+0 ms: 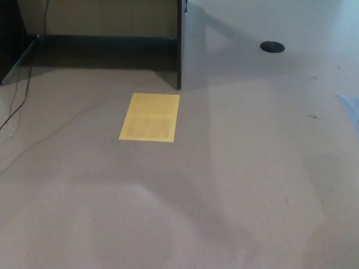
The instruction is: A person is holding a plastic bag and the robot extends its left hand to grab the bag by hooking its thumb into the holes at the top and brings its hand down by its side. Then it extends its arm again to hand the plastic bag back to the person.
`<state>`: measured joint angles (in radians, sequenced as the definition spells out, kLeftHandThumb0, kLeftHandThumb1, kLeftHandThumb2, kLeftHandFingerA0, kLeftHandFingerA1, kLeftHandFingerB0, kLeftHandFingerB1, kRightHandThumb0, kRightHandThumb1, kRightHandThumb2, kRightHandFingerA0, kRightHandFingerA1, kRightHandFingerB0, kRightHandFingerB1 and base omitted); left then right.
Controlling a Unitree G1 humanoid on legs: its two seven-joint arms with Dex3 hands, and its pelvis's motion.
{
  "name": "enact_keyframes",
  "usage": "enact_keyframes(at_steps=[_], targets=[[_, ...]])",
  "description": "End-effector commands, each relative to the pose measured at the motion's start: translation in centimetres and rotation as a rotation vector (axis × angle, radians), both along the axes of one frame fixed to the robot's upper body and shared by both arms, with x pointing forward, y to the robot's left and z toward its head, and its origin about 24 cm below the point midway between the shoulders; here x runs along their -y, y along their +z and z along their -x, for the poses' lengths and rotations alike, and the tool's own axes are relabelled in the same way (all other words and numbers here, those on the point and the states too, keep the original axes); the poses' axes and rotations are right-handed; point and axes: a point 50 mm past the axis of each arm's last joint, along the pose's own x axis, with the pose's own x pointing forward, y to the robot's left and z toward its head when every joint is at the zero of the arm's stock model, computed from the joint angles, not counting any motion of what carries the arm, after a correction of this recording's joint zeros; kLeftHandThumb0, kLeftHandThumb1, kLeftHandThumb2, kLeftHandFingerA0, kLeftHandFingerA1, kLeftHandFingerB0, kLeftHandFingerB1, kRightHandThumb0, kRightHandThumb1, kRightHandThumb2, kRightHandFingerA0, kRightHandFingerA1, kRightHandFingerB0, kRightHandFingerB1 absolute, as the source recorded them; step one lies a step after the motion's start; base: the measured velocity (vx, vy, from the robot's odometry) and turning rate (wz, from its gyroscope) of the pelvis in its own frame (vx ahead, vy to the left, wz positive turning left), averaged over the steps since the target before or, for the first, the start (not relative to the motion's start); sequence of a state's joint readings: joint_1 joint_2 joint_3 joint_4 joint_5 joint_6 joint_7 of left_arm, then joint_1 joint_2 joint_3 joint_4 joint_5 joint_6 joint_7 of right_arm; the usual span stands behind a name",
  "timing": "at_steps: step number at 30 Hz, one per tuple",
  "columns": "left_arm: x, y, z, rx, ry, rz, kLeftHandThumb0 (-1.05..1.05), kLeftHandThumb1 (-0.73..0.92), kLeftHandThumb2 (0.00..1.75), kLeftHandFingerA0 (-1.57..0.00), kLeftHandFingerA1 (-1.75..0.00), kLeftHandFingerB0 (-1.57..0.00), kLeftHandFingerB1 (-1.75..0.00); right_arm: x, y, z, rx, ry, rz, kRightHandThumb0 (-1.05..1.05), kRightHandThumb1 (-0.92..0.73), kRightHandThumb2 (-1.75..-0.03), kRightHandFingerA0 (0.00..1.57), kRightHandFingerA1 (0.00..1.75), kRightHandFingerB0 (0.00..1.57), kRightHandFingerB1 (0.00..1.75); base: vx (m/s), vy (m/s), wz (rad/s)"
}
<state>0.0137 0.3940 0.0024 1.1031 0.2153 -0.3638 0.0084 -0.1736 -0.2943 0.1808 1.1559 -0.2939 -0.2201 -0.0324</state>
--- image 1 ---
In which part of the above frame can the thin black floor cable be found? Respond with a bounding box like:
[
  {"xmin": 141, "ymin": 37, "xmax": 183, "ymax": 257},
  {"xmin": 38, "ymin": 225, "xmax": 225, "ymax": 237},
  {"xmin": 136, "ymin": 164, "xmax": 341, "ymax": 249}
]
[
  {"xmin": 7, "ymin": 66, "xmax": 21, "ymax": 119},
  {"xmin": 0, "ymin": 0, "xmax": 50, "ymax": 131}
]

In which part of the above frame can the dark wooden desk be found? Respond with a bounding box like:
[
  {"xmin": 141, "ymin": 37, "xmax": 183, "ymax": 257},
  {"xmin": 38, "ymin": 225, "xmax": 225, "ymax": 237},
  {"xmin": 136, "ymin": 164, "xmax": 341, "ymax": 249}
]
[{"xmin": 0, "ymin": 0, "xmax": 208, "ymax": 90}]

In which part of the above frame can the yellow paper sheet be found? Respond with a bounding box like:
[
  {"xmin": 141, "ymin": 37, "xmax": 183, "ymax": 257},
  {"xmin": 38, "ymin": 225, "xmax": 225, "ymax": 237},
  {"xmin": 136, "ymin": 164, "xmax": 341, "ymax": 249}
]
[{"xmin": 118, "ymin": 92, "xmax": 181, "ymax": 142}]

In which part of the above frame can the clear plastic sheet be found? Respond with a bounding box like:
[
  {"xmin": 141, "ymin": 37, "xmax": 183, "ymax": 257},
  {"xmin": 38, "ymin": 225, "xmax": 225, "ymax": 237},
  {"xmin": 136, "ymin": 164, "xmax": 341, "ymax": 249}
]
[{"xmin": 336, "ymin": 95, "xmax": 359, "ymax": 133}]

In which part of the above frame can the black round floor cover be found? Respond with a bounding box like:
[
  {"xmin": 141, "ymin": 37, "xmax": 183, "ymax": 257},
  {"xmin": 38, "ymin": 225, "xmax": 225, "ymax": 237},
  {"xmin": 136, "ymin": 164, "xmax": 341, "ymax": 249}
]
[{"xmin": 260, "ymin": 40, "xmax": 286, "ymax": 53}]

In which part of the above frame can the thin grey floor cable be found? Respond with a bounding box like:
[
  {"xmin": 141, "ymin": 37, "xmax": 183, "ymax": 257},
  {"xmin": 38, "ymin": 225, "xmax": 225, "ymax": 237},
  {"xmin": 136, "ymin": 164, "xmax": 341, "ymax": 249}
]
[{"xmin": 0, "ymin": 94, "xmax": 134, "ymax": 176}]

